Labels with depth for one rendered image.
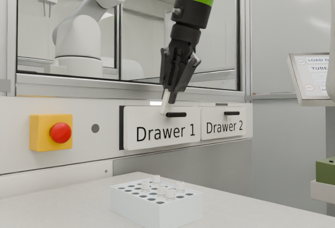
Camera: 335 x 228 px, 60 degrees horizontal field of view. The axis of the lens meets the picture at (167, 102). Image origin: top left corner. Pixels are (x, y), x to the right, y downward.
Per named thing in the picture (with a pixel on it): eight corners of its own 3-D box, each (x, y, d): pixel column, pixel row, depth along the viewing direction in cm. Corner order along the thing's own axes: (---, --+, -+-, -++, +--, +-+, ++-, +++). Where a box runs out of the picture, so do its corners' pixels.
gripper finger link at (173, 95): (176, 84, 76) (184, 88, 74) (171, 102, 78) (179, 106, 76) (172, 84, 75) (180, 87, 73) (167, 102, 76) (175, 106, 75)
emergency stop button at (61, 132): (73, 143, 56) (73, 122, 56) (53, 144, 53) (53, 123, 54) (66, 141, 58) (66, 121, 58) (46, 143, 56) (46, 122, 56)
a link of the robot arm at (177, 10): (221, 10, 73) (194, 6, 79) (191, -3, 64) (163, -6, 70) (214, 34, 74) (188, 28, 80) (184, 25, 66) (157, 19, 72)
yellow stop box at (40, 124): (75, 149, 59) (75, 113, 59) (39, 153, 54) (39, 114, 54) (63, 147, 63) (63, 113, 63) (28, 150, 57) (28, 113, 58)
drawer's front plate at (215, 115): (246, 134, 115) (246, 106, 116) (201, 140, 95) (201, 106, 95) (242, 134, 117) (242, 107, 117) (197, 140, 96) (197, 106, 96)
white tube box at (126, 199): (203, 218, 43) (202, 192, 43) (159, 235, 37) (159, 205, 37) (150, 198, 52) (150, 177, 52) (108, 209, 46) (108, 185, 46)
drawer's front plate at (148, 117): (200, 141, 92) (200, 106, 92) (127, 151, 71) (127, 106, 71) (196, 141, 93) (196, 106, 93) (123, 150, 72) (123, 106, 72)
